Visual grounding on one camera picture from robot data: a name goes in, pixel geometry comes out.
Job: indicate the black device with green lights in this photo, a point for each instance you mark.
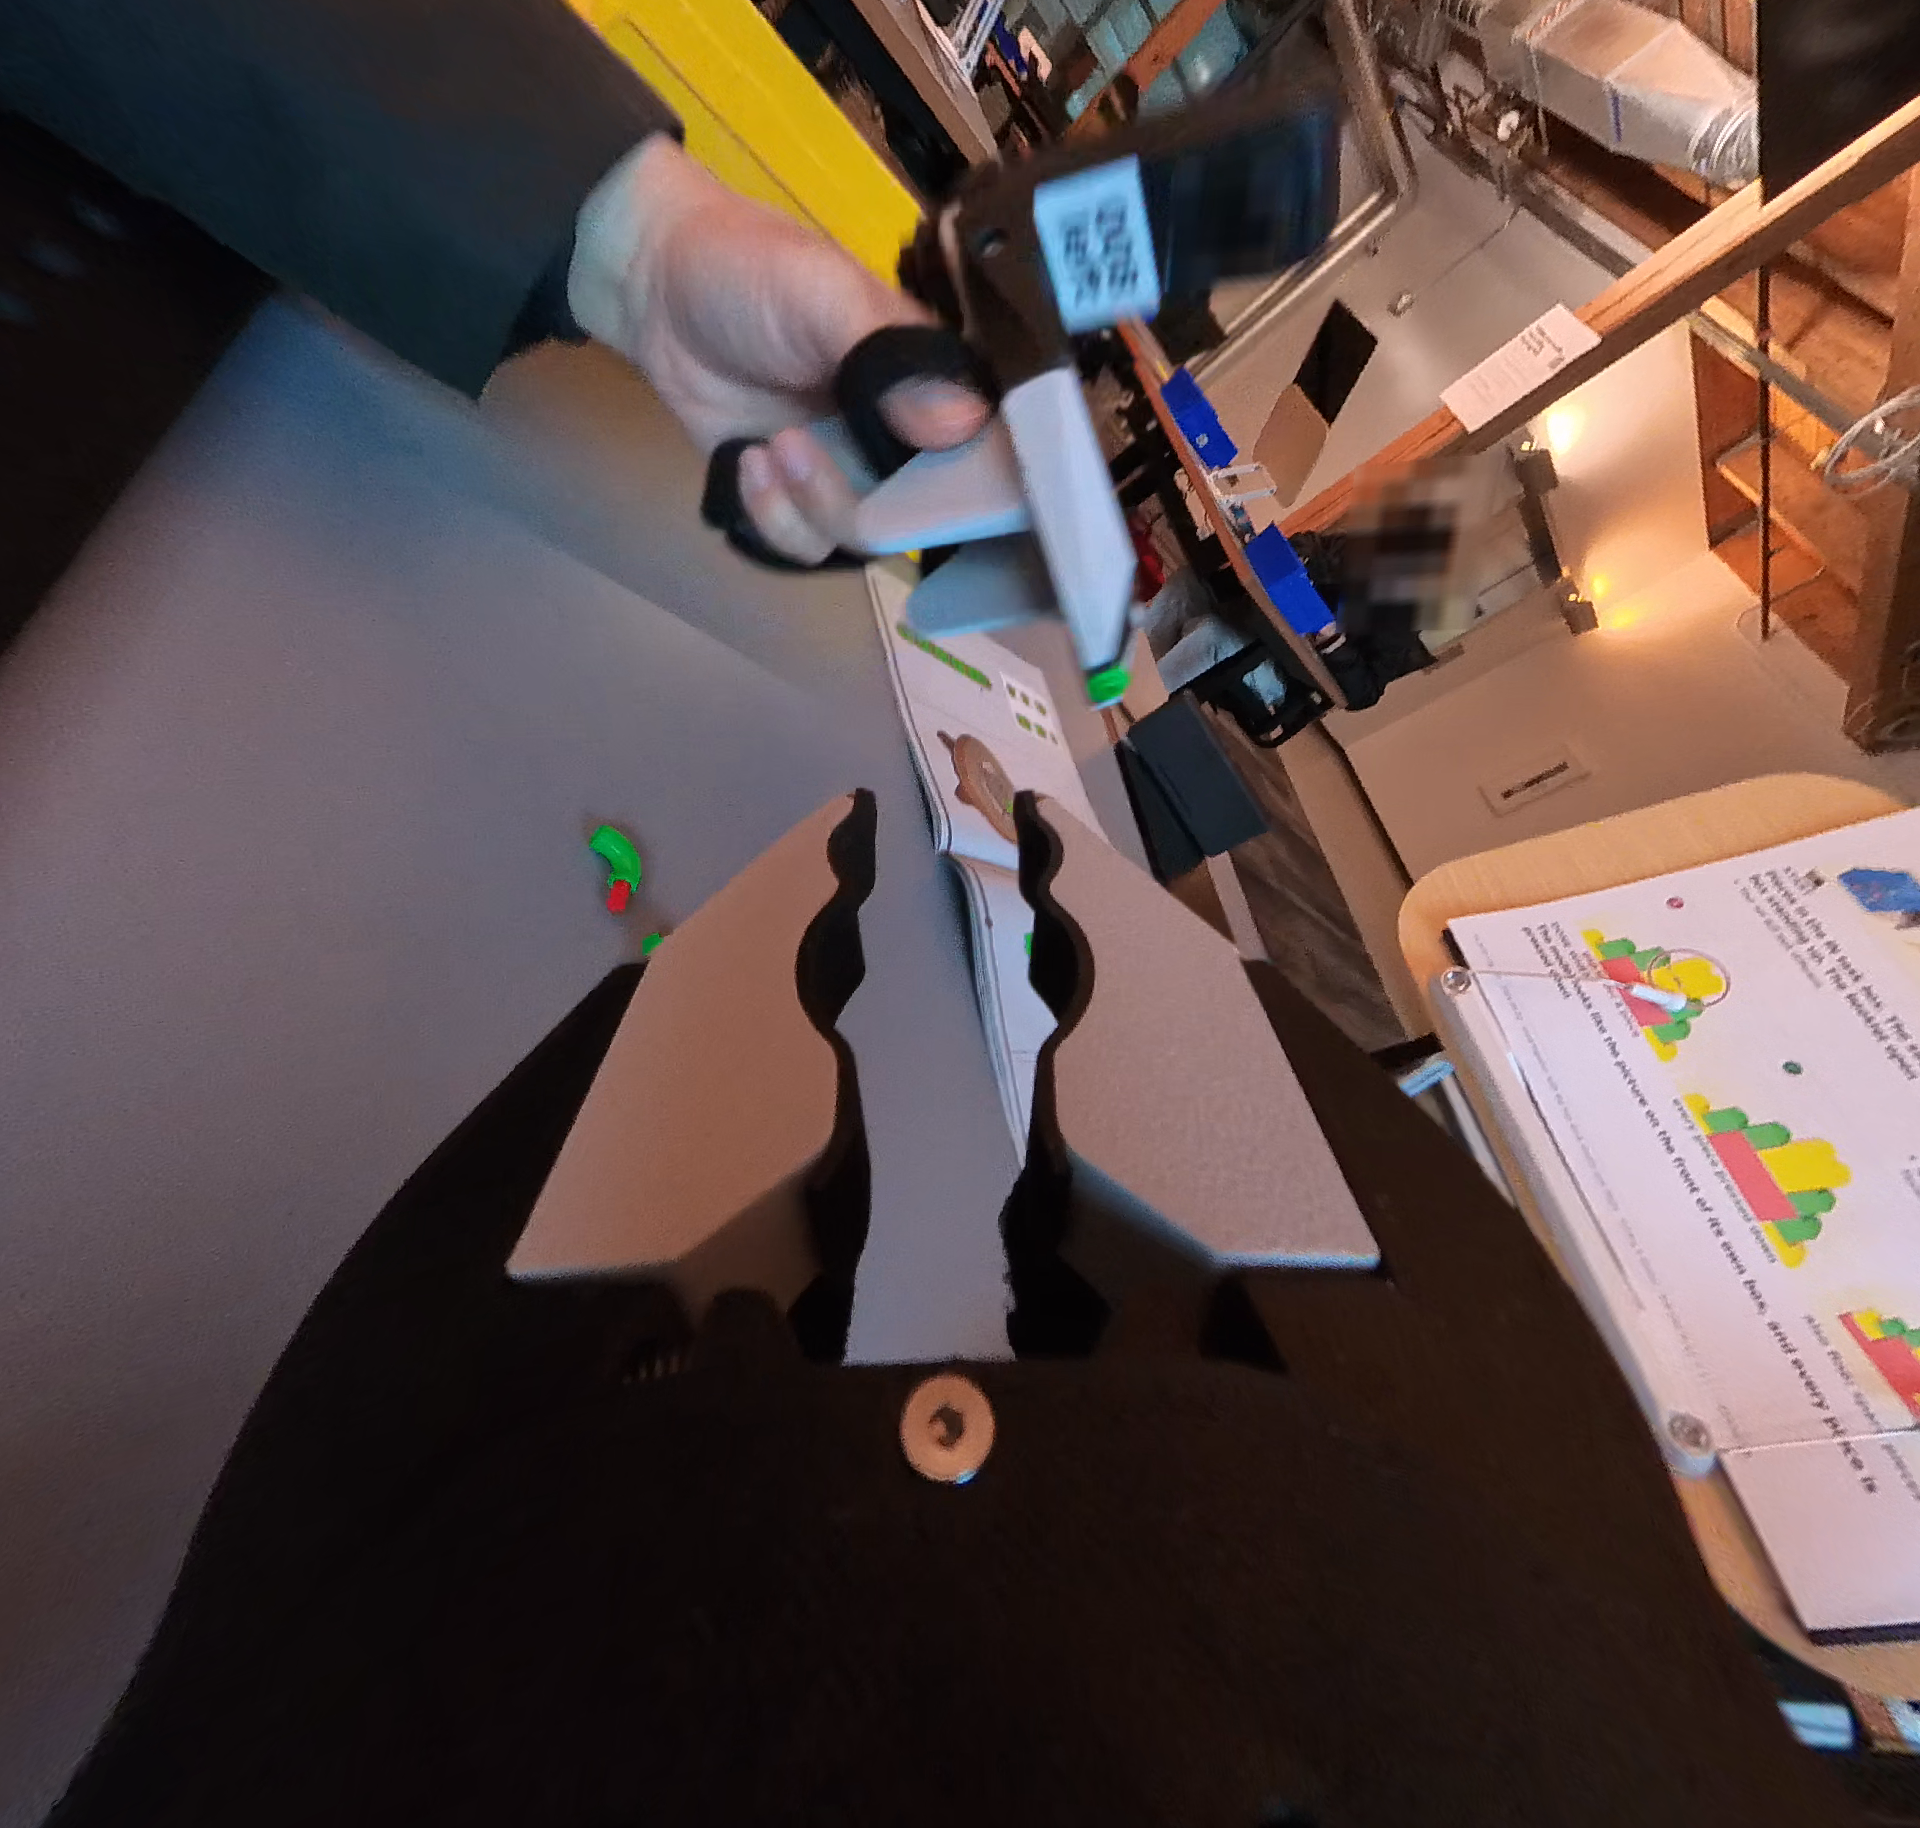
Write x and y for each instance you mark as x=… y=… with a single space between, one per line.
x=1200 y=779

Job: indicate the white paper sign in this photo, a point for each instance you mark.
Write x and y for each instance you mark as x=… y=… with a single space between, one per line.
x=1514 y=366

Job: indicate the light wooden board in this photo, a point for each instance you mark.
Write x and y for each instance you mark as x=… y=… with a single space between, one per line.
x=1500 y=868

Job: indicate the blue plastic bin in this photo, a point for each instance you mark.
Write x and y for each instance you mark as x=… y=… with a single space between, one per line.
x=1291 y=582
x=1200 y=418

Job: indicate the grey background table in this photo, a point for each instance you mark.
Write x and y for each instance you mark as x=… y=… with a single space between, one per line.
x=885 y=12

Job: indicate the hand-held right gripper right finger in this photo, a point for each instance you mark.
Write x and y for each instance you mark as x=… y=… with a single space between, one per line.
x=1200 y=1122

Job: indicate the wall light fixture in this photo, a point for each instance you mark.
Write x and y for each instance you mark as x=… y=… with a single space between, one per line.
x=1545 y=508

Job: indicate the grey desk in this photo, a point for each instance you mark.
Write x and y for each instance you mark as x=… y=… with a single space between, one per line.
x=374 y=809

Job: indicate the person's left forearm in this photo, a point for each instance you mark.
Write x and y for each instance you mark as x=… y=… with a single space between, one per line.
x=300 y=89

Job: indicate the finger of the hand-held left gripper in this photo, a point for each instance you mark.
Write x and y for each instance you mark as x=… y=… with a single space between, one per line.
x=1073 y=508

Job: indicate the open instruction booklet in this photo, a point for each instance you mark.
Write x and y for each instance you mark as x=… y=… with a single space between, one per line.
x=960 y=719

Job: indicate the beige chair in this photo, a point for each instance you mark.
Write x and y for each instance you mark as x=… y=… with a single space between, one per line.
x=1291 y=448

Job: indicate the green hooked stalk piece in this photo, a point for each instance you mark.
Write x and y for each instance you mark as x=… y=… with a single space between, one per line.
x=615 y=860

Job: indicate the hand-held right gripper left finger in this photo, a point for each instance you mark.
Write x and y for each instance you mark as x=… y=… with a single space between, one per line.
x=690 y=1122

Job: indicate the printed instruction sheet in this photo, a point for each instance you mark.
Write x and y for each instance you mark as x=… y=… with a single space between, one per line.
x=1724 y=1108

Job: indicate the yellow plastic bin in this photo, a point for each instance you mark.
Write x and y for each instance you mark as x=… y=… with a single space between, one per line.
x=720 y=59

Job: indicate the wooden post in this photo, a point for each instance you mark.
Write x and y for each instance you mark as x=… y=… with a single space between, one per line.
x=1724 y=252

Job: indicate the green round gear piece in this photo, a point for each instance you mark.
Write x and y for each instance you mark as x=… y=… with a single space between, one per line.
x=1106 y=685

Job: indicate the long wooden table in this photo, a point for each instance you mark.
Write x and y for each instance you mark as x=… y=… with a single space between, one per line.
x=1223 y=546

